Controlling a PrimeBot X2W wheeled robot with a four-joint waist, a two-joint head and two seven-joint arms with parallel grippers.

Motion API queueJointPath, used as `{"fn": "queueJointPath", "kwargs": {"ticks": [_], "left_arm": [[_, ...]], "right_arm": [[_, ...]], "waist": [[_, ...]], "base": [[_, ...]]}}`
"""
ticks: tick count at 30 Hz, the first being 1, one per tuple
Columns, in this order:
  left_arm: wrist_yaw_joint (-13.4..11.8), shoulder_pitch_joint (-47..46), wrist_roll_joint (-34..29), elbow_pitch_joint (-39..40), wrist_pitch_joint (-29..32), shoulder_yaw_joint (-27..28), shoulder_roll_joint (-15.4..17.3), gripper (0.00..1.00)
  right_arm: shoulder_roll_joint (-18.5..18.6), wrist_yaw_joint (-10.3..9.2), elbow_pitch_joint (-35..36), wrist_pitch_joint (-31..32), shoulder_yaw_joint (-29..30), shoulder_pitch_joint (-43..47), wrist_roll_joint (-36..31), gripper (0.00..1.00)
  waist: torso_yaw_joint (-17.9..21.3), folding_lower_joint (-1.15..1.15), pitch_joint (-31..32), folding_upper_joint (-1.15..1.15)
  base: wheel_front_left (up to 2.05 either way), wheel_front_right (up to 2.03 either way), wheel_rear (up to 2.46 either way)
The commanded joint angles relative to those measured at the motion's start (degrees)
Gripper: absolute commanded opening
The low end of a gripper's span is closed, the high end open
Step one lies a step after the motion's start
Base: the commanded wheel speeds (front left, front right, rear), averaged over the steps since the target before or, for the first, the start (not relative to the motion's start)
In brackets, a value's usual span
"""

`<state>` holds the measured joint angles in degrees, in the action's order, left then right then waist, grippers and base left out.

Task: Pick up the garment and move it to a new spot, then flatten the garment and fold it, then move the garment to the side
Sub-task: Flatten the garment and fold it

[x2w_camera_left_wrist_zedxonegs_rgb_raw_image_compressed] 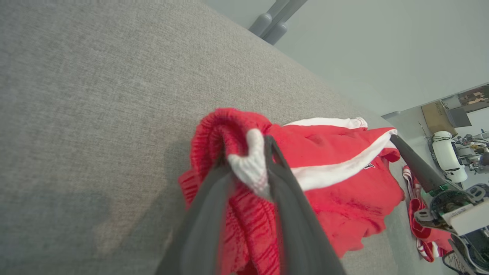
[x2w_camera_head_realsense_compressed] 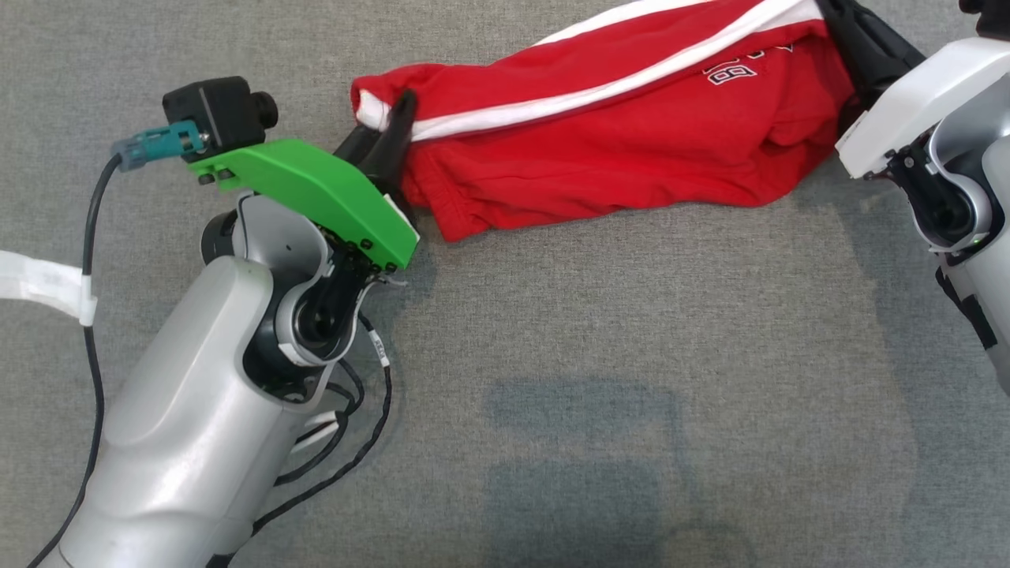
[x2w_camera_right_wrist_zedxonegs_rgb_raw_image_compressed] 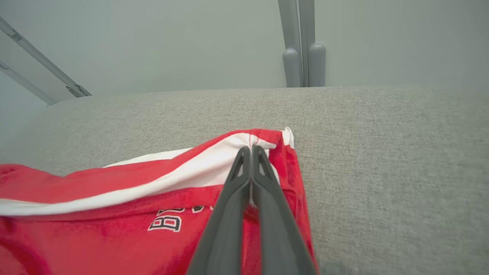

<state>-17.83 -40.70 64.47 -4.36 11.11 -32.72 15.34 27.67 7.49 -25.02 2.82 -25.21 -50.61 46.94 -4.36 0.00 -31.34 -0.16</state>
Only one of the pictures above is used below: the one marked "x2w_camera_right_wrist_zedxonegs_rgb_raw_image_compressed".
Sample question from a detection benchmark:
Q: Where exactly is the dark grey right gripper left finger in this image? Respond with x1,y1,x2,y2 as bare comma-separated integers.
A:
186,146,252,275

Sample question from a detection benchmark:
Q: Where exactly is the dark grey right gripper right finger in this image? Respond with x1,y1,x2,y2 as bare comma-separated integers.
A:
252,145,317,275

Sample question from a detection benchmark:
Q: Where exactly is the red garment with striped trim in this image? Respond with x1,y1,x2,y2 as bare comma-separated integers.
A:
0,127,319,275

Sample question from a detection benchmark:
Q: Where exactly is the grey slanted partition rail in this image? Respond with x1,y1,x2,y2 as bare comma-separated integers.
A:
0,60,57,106
0,17,92,98

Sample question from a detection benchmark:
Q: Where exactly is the grey fabric sofa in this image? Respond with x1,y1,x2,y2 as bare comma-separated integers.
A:
0,86,489,275

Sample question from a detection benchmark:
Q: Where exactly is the grey partition post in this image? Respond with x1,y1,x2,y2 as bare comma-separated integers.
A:
278,0,304,88
299,0,326,87

